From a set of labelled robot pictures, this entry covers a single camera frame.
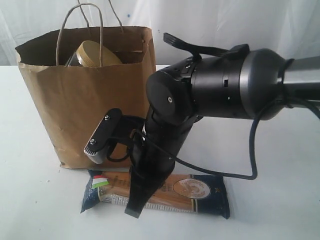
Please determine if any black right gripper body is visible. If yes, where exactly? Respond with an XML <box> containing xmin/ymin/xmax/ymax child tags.
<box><xmin>128</xmin><ymin>68</ymin><xmax>201</xmax><ymax>191</ymax></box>

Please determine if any spaghetti pack dark blue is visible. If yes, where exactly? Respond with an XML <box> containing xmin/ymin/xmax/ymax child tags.
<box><xmin>81</xmin><ymin>170</ymin><xmax>230</xmax><ymax>219</ymax></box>

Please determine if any clear nut jar gold lid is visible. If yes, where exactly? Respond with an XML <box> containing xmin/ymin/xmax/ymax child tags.
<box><xmin>65</xmin><ymin>40</ymin><xmax>122</xmax><ymax>68</ymax></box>

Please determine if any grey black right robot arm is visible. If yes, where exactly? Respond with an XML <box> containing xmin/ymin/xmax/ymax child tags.
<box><xmin>125</xmin><ymin>49</ymin><xmax>320</xmax><ymax>218</ymax></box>

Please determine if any brown paper shopping bag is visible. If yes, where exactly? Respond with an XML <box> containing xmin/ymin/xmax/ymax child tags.
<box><xmin>15</xmin><ymin>20</ymin><xmax>156</xmax><ymax>169</ymax></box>

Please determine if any white backdrop curtain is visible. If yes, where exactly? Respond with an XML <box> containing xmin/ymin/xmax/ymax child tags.
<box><xmin>0</xmin><ymin>0</ymin><xmax>320</xmax><ymax>66</ymax></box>

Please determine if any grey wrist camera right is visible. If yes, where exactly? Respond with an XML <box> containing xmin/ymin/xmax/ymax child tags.
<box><xmin>83</xmin><ymin>108</ymin><xmax>123</xmax><ymax>165</ymax></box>

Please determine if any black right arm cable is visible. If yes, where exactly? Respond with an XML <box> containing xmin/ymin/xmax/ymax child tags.
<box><xmin>106</xmin><ymin>32</ymin><xmax>320</xmax><ymax>181</ymax></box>

